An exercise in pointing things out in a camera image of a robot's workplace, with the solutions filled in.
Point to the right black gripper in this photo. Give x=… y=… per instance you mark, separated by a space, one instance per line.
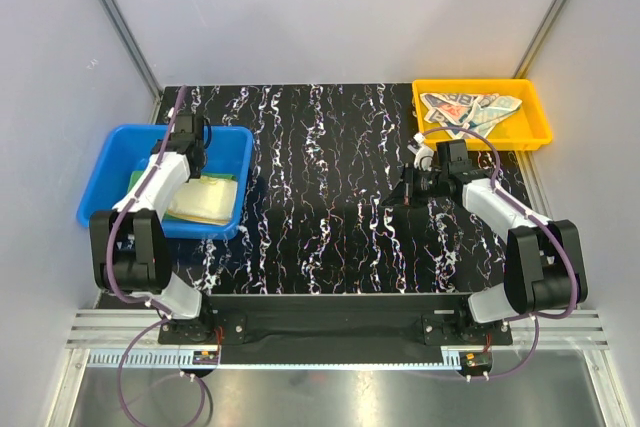
x=404 y=193

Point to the lime green patterned towel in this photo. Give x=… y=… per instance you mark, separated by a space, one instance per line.
x=207 y=200

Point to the blue red patterned towel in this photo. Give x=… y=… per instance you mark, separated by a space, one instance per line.
x=479 y=113

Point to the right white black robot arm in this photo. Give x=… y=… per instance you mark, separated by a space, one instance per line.
x=544 y=271

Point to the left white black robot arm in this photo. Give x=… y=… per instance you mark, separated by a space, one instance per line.
x=130 y=251

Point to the blue plastic bin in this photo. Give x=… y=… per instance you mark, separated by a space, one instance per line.
x=127 y=149

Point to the yellow plastic tray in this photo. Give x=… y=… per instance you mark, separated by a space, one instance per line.
x=526 y=130

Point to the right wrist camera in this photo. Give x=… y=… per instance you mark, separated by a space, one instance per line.
x=448 y=156

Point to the left aluminium frame post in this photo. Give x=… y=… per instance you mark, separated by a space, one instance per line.
x=131 y=46

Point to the aluminium frame post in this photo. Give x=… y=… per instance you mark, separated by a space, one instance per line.
x=537 y=42
x=131 y=46

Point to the slotted cable duct rail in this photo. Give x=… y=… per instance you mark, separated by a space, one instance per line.
x=314 y=357

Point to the right aluminium frame post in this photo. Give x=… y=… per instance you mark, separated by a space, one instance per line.
x=537 y=42

